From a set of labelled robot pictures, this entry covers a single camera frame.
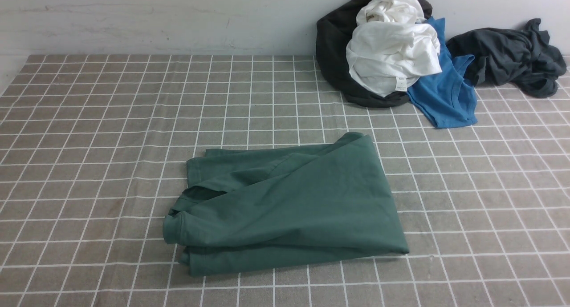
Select black garment under white shirt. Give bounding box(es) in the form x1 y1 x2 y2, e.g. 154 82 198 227
315 0 433 108

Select blue shirt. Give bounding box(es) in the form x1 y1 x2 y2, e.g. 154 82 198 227
407 17 478 129

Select grey checkered tablecloth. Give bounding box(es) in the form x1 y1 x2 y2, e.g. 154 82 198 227
0 54 570 307

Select green long-sleeved shirt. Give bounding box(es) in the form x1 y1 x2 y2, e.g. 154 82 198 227
163 132 410 276

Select dark grey crumpled shirt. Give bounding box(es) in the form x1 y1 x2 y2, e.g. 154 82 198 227
446 18 567 98

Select white shirt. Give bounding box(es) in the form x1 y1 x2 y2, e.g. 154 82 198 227
346 0 442 97

